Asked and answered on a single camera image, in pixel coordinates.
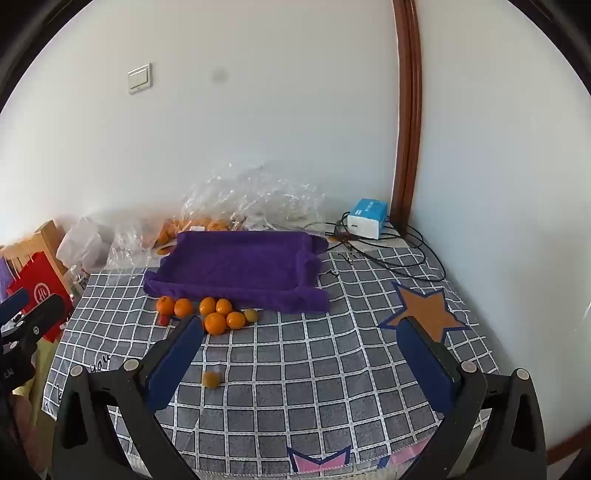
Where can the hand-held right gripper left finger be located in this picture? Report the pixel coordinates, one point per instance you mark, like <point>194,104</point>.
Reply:
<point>175,364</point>

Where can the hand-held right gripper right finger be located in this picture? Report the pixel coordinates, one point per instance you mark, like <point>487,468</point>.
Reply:
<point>427,364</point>

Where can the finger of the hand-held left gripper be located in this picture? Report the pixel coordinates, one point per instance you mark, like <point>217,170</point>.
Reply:
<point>14,304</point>
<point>46,316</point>

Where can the yellow green round fruit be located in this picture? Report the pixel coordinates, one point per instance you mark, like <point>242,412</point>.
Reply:
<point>212,379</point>
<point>250,315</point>

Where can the orange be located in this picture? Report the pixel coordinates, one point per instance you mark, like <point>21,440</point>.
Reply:
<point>235,320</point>
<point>207,305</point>
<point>215,323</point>
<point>165,305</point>
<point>183,308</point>
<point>224,306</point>

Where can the purple towel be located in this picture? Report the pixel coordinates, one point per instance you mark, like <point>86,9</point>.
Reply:
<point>240,267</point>

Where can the red paper bag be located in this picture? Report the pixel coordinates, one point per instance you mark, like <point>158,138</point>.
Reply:
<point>39,290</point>

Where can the clear plastic bottle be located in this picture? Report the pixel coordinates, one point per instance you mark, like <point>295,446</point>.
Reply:
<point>76,277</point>

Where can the light wooden chair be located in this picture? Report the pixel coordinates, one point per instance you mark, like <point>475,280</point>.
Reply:
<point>46,235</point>

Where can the white plastic bag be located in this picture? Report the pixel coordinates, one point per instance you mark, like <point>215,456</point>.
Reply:
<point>85,242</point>

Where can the clear plastic bag with fruit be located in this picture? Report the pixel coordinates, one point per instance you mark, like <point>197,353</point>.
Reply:
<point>134,240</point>

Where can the grey checked tablecloth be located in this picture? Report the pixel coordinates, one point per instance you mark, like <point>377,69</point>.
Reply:
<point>300,369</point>

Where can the pile of bagged oranges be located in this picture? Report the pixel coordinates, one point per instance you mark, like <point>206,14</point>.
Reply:
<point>194,226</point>

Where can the blue and white box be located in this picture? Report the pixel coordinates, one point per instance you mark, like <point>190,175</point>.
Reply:
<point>368,218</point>

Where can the large clear plastic bag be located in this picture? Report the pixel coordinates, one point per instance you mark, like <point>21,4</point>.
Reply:
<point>258,194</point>

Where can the brown wooden door frame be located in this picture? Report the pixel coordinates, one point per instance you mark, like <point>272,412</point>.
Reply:
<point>406,115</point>

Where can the white light switch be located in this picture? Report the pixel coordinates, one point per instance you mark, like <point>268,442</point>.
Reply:
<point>140,78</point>

